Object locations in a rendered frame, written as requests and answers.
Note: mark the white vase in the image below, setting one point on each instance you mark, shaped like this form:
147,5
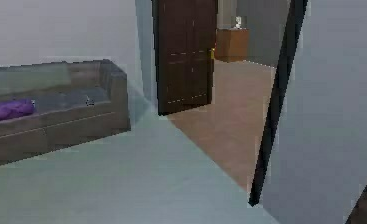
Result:
238,22

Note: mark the dark brown room door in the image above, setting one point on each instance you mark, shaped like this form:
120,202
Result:
184,53

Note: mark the orange brown cabinet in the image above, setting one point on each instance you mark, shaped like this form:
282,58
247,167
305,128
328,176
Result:
231,44

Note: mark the small dark object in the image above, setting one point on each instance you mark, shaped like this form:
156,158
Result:
89,101

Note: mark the grey brown sofa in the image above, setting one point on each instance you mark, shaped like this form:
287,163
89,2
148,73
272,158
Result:
77,123

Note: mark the purple cushion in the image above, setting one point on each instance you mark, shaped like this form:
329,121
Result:
11,109

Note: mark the dark brown furniture corner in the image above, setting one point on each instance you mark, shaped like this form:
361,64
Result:
364,206

